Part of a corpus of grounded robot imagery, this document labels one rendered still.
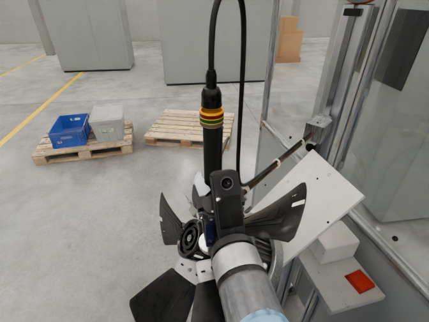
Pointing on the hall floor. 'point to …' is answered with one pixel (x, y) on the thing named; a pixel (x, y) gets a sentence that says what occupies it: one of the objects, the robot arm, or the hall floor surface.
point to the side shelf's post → (310, 307)
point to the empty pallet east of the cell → (183, 129)
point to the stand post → (281, 289)
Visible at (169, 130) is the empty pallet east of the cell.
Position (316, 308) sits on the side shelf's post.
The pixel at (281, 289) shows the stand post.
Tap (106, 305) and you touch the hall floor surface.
